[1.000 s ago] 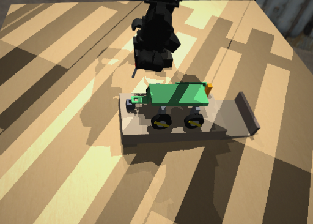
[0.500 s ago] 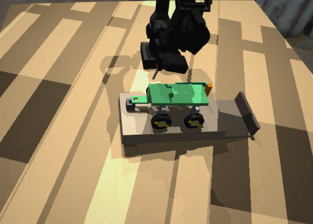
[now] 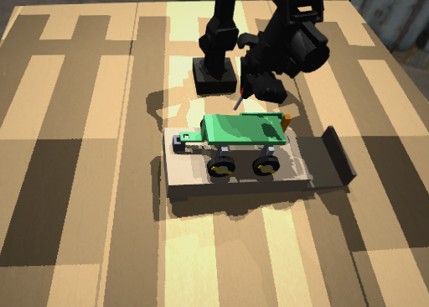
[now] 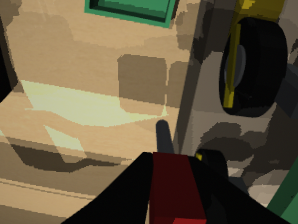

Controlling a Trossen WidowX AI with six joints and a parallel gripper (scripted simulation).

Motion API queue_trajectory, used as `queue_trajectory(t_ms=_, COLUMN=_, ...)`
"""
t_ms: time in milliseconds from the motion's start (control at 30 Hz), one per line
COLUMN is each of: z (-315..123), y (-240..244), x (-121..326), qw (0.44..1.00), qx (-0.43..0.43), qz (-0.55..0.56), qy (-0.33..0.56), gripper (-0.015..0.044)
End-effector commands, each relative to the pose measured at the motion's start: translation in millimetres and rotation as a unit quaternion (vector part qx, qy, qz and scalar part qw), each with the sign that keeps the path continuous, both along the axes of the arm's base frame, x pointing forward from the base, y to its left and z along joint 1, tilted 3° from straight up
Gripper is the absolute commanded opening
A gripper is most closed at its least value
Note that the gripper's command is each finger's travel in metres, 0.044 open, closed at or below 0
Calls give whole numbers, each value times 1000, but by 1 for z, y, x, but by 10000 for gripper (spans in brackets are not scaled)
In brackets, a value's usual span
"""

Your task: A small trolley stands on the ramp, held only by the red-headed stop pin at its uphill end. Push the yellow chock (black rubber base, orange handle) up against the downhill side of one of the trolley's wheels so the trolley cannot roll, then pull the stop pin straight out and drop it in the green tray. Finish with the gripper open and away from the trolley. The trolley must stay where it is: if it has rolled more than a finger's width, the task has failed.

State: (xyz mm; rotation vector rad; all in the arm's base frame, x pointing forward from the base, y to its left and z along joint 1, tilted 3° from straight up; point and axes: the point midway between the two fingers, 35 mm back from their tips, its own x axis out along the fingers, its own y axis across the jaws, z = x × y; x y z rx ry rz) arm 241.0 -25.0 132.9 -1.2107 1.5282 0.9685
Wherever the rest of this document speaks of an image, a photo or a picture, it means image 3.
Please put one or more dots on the green wheeled trolley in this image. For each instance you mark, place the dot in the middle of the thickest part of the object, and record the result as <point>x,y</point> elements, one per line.
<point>226,130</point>

